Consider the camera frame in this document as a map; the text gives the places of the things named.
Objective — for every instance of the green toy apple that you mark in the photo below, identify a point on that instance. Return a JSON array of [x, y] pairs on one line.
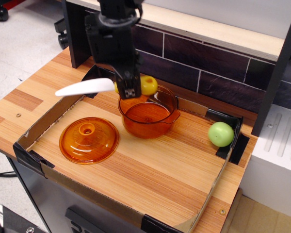
[[220, 134]]

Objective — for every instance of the black chair caster left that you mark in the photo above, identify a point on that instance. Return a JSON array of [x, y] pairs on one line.
[[3, 11]]

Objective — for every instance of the toy knife yellow handle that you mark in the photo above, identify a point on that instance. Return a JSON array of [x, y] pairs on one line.
[[149, 86]]

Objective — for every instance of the black oven handle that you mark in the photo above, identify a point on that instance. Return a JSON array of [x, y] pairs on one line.
[[74, 222]]

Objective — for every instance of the orange transparent pot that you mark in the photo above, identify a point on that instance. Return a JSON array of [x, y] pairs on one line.
[[150, 116]]

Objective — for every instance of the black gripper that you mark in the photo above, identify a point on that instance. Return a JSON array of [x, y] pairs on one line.
[[110, 39]]

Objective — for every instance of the white toy sink unit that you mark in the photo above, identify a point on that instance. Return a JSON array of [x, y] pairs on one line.
[[267, 178]]

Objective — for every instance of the black chair caster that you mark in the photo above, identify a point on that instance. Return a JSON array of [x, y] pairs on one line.
[[3, 11], [60, 28]]

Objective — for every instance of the cardboard fence with black tape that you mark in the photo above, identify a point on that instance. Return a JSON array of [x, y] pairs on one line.
[[175, 182]]

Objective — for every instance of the dark shelf frame with backsplash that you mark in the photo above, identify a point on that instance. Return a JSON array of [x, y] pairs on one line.
[[235, 51]]

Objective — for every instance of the orange transparent pot lid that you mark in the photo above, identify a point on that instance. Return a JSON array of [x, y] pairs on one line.
[[89, 140]]

